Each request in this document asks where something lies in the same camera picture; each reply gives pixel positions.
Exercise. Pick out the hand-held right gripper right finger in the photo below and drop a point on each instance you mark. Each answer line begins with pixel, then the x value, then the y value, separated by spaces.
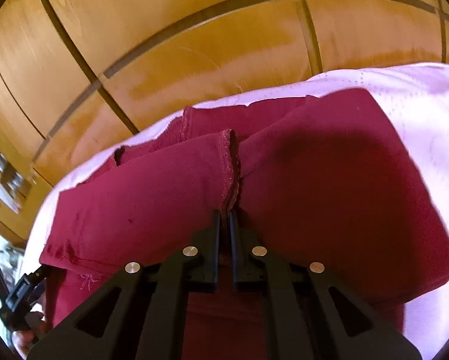
pixel 235 243

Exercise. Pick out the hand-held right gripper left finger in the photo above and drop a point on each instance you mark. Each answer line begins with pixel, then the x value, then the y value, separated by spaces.
pixel 216 243

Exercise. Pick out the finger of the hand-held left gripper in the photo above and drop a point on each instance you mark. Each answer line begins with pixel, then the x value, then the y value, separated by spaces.
pixel 36 273

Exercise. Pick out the dark red garment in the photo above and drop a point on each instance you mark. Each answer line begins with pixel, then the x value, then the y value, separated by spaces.
pixel 322 195

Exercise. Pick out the person's left hand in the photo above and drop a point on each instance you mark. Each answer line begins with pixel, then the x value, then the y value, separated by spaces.
pixel 27 339

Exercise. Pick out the wooden shelf with small items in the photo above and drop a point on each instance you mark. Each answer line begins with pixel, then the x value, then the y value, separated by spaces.
pixel 6 176

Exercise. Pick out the pink dotted bedsheet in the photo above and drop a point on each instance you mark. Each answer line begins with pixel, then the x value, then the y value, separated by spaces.
pixel 427 120

